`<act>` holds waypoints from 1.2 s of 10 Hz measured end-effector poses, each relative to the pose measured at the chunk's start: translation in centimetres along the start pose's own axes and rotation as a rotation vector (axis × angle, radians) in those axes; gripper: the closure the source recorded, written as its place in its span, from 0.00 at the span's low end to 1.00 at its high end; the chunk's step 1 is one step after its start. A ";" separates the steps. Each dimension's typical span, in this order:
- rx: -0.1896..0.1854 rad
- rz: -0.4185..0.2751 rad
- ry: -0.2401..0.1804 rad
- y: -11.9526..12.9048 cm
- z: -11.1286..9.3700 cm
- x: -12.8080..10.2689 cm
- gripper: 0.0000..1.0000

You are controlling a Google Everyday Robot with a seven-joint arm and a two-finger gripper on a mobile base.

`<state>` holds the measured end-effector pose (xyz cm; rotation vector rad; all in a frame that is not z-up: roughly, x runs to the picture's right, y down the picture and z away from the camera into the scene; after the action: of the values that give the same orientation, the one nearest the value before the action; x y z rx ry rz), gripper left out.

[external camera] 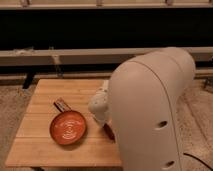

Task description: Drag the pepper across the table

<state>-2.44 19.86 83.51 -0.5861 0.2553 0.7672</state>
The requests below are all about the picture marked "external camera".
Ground long wooden bench rail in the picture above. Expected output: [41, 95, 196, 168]
[0, 46, 213, 67]

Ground orange frying pan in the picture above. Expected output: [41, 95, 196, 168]
[49, 98, 87, 145]

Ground wooden table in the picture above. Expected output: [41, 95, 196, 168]
[6, 79, 121, 168]

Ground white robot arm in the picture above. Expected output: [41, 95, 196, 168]
[88, 47, 195, 171]

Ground black cable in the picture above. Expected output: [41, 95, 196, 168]
[183, 152, 213, 171]

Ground dark red pepper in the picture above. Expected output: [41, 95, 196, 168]
[103, 124, 115, 140]

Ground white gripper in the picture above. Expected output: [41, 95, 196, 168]
[88, 80, 109, 126]

